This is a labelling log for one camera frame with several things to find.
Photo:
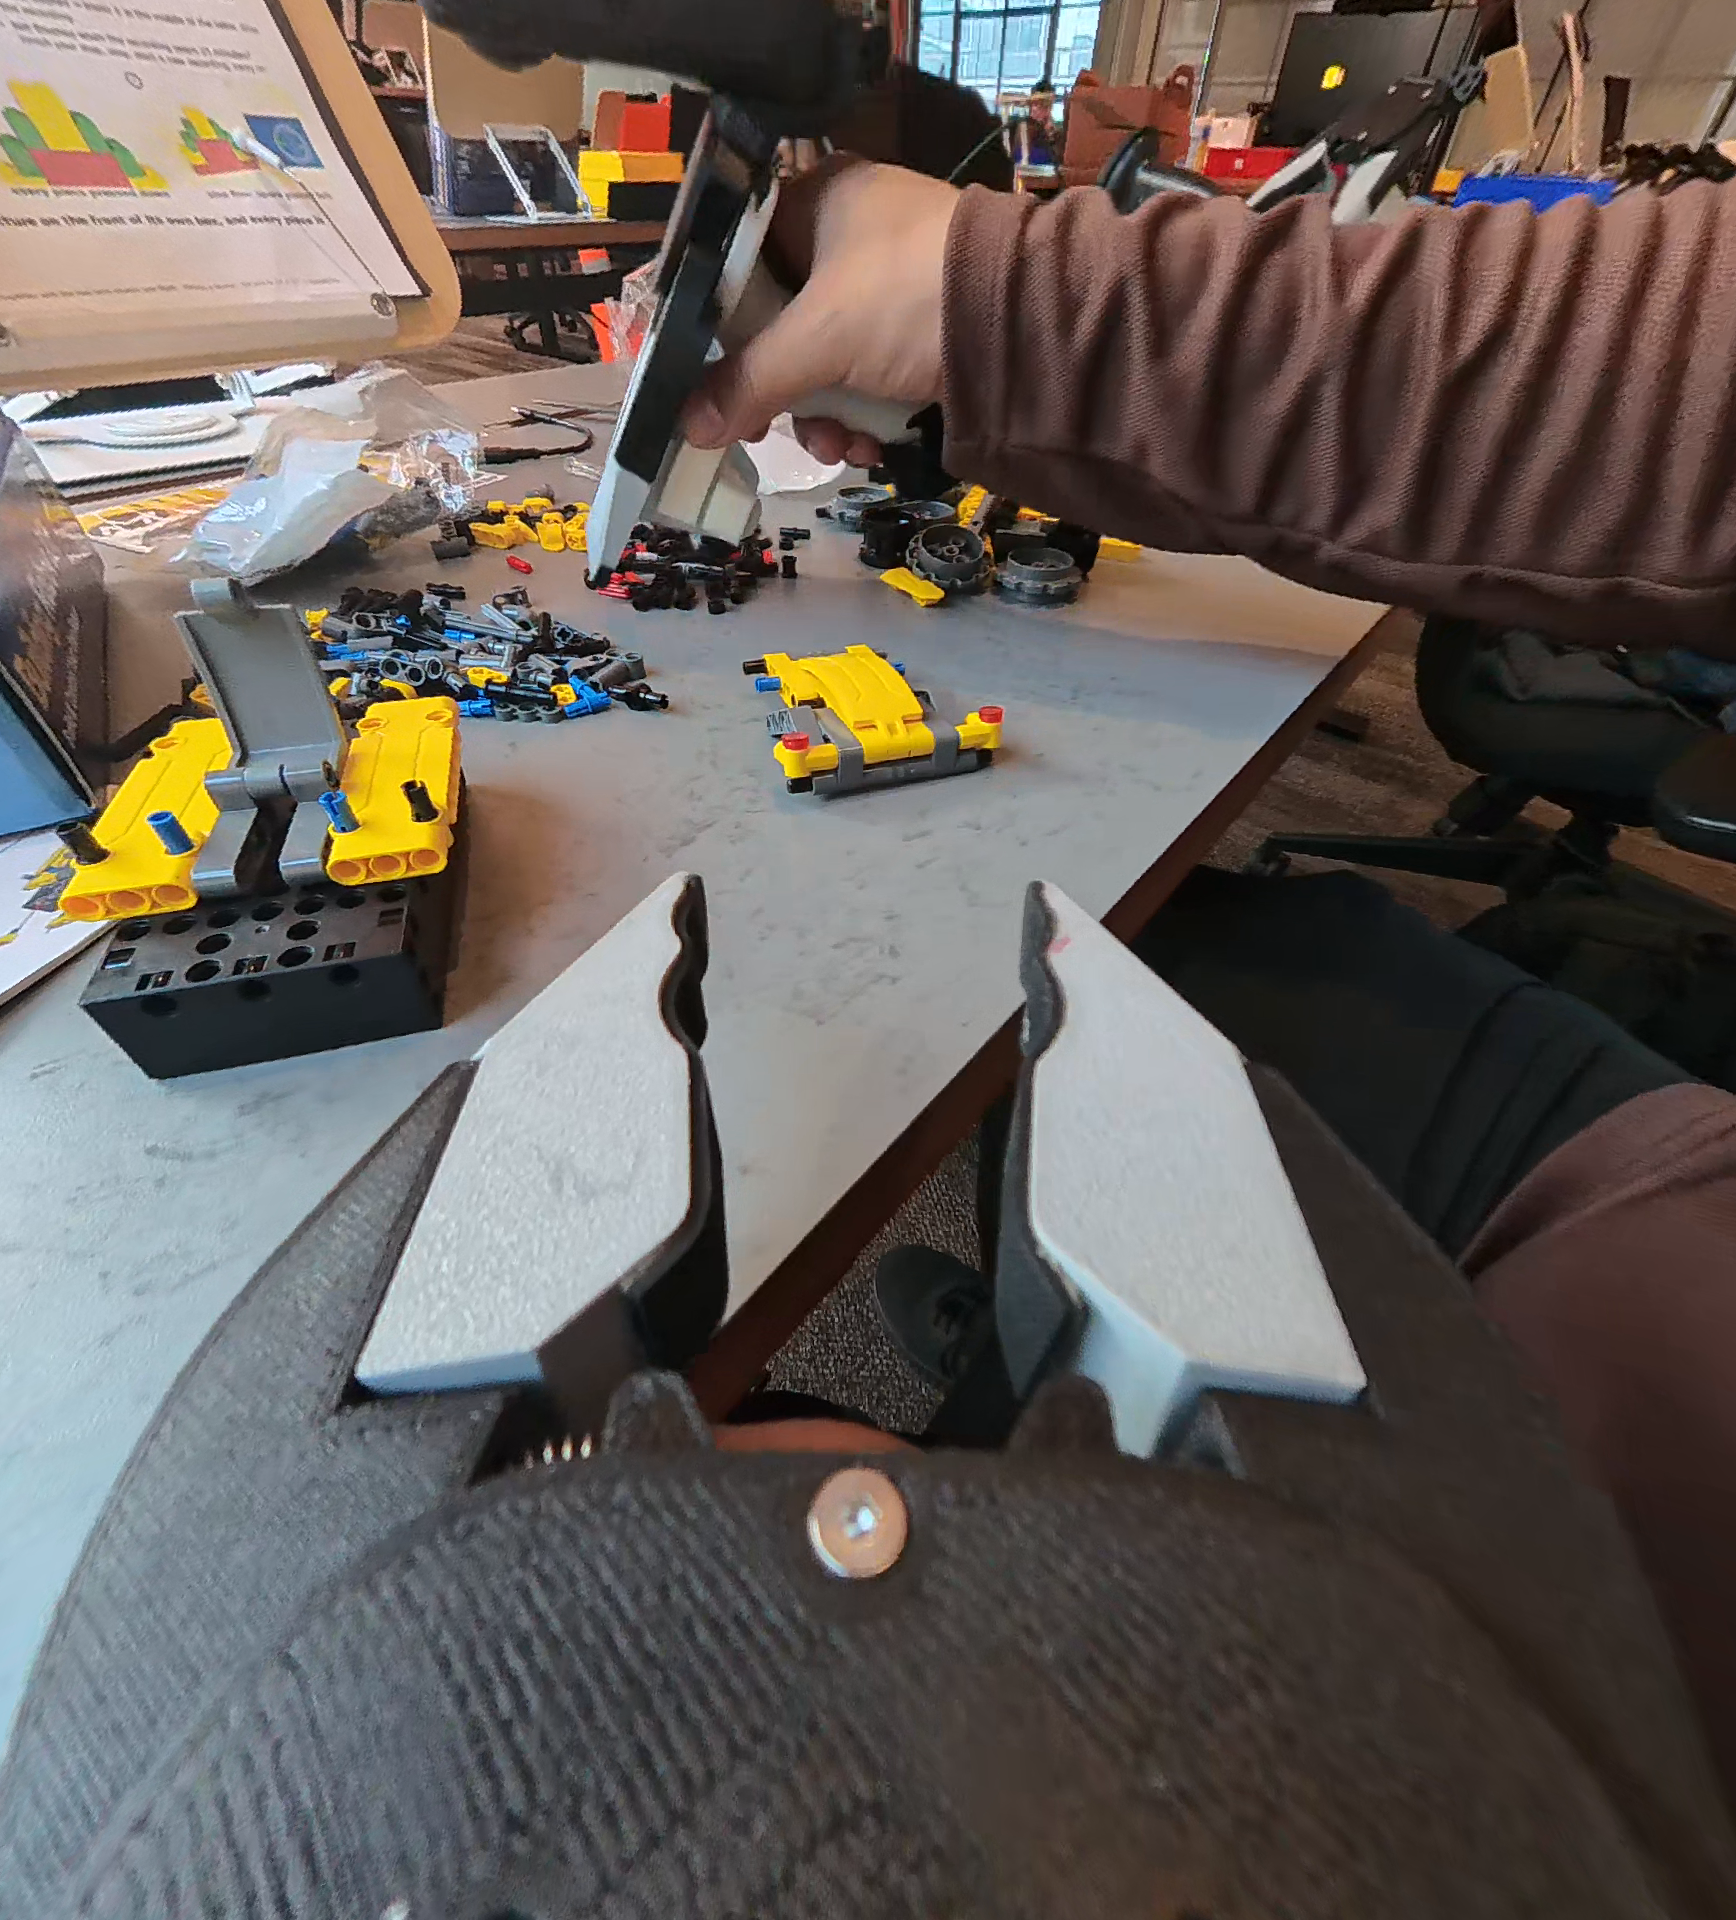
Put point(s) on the person's right hand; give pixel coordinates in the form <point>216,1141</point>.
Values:
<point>855,300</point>

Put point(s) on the printed parts sheet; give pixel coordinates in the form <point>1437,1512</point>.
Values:
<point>155,512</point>

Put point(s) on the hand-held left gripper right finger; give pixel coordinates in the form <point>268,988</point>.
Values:
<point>1185,1202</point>

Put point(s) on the pile of blue grey connectors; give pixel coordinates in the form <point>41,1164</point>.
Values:
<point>493,659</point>

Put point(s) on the person's right forearm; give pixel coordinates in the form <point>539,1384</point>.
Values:
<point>1409,390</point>

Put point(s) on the pile of yellow angled beams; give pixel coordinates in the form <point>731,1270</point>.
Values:
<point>529,528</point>

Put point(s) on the yellow and grey brick assembly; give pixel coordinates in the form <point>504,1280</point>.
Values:
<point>868,715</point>

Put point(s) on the grey desk with wooden edge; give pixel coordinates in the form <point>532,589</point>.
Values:
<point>689,900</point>

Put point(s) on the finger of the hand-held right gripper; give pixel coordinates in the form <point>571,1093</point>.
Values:
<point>658,390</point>
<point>703,506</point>

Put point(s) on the pile of black red pins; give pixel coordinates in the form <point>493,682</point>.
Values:
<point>692,565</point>

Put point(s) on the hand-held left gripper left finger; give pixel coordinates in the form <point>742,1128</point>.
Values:
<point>553,1202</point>

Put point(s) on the instruction sign stand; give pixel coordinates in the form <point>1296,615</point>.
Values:
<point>435,269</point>

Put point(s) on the yellow grey brick chassis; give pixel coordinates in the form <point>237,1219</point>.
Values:
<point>973,539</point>

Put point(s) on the black office chair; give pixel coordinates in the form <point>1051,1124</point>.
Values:
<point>1589,753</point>

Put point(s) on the clear plastic bag of parts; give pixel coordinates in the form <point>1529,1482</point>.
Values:
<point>316,509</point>

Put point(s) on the black and yellow brick block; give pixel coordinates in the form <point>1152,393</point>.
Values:
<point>271,900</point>

